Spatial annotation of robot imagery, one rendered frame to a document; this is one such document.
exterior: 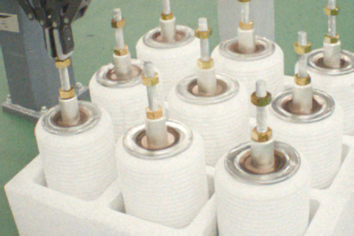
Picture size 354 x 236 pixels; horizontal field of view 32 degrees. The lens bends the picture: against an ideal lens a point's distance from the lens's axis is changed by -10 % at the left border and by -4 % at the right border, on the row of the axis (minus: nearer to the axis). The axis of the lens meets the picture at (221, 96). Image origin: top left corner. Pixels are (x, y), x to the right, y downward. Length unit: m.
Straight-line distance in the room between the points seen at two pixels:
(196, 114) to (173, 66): 0.16
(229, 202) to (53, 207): 0.22
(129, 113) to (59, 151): 0.13
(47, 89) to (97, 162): 0.53
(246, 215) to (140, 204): 0.12
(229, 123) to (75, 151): 0.18
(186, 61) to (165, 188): 0.27
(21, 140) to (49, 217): 0.49
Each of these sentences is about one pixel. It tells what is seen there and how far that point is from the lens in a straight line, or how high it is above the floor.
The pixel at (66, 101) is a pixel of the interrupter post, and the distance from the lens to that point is 0.73.
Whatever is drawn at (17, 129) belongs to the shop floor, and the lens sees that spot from 1.28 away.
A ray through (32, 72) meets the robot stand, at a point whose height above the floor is 0.11.
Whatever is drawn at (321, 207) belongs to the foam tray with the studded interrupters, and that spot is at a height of 0.18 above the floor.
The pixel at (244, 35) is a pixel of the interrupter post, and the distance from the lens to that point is 0.86.
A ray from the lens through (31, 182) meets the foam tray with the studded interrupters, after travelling 0.79.
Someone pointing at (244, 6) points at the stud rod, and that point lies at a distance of 0.85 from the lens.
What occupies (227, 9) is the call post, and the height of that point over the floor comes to 0.25.
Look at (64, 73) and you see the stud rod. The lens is 0.72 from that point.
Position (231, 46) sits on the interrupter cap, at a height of 0.25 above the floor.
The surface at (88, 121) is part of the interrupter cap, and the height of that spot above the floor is 0.25.
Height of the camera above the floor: 0.62
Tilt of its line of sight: 29 degrees down
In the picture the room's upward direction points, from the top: 3 degrees counter-clockwise
